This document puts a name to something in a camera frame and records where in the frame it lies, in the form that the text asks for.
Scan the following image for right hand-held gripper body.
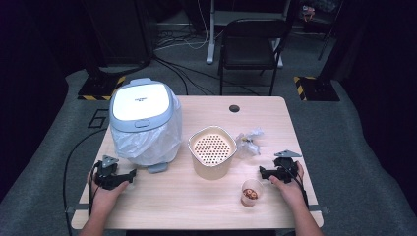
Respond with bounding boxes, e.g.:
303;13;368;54
272;149;303;185

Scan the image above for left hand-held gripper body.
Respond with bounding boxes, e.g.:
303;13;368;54
92;154;127;191

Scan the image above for person's left hand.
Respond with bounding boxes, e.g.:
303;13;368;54
86;170;131;215

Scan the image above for person's right hand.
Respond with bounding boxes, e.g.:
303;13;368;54
268;161;306;210

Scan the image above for brown food scraps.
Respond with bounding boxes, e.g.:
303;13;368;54
243;188;260;201

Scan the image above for clear crumpled plastic wrapper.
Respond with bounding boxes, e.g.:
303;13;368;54
235;127;265;157

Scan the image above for clear plastic cup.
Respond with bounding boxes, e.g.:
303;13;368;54
240;178;265;208

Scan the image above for white plastic trash bag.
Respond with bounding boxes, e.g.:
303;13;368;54
111;94;183;167

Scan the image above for beige perforated strainer bucket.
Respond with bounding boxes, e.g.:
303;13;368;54
187;125;238;181

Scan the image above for black folding chair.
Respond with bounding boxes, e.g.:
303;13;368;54
216;17;288;97

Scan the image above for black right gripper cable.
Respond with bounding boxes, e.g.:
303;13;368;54
282;161;310;208

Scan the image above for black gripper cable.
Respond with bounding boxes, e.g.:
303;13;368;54
62;127;109;236
282;161;310;208

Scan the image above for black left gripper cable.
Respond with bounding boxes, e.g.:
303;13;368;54
62;127;109;236

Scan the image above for black yellow-striped base plate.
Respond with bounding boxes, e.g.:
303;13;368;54
293;76;341;102
77;75;127;101

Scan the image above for black floor cables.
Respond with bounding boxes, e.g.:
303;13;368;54
151;53;261;97

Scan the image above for white floor cable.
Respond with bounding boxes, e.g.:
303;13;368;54
153;0;211;52

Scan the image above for white desk frame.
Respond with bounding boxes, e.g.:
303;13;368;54
205;0;292;69

